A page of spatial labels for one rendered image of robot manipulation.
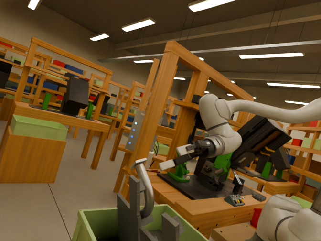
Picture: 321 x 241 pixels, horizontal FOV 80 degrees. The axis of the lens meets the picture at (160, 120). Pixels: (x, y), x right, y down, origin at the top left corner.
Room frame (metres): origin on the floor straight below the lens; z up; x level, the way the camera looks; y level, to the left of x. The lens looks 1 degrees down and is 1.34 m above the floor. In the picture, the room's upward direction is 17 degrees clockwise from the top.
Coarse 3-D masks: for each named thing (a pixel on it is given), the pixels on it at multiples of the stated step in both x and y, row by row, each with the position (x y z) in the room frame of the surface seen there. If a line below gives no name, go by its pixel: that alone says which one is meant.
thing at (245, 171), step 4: (232, 168) 1.68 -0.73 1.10; (236, 168) 1.65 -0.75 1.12; (240, 168) 1.63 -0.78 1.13; (244, 168) 1.71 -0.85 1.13; (240, 172) 1.62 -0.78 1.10; (244, 172) 1.59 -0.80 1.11; (248, 172) 1.57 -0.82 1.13; (252, 172) 1.63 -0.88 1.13; (252, 176) 1.54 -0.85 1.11; (256, 176) 1.63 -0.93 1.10
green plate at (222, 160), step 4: (232, 152) 1.61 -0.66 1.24; (220, 156) 1.66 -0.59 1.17; (224, 156) 1.64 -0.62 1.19; (228, 156) 1.62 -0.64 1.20; (216, 160) 1.67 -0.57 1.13; (220, 160) 1.65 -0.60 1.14; (224, 160) 1.63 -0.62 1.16; (228, 160) 1.60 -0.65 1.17; (216, 164) 1.65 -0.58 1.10; (220, 164) 1.63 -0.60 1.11; (224, 164) 1.61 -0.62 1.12; (228, 164) 1.63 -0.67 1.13
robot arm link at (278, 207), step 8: (272, 200) 0.90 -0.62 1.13; (280, 200) 0.87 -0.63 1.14; (288, 200) 0.86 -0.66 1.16; (264, 208) 0.92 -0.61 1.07; (272, 208) 0.87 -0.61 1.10; (280, 208) 0.85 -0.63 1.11; (288, 208) 0.84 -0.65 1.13; (296, 208) 0.83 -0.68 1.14; (264, 216) 0.90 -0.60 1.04; (272, 216) 0.85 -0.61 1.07; (280, 216) 0.82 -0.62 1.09; (288, 216) 0.81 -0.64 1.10; (264, 224) 0.88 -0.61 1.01; (272, 224) 0.83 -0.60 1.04; (256, 232) 0.92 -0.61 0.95; (264, 232) 0.87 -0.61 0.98; (272, 232) 0.82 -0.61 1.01; (264, 240) 0.87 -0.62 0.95; (272, 240) 0.83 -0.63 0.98
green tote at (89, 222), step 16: (96, 208) 0.69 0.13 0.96; (112, 208) 0.72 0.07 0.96; (160, 208) 0.87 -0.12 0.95; (80, 224) 0.62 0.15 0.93; (96, 224) 0.68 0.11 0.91; (112, 224) 0.73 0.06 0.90; (160, 224) 0.89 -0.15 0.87; (80, 240) 0.59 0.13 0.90; (96, 240) 0.53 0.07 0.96; (192, 240) 0.75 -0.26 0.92; (208, 240) 0.71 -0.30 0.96
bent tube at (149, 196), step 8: (144, 160) 0.61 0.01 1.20; (136, 168) 0.60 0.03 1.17; (144, 168) 0.61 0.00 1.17; (144, 176) 0.59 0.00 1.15; (144, 184) 0.58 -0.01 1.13; (144, 192) 0.58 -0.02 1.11; (152, 192) 0.58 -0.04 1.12; (152, 200) 0.58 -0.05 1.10; (144, 208) 0.59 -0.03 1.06; (152, 208) 0.59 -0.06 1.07; (144, 216) 0.61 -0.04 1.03
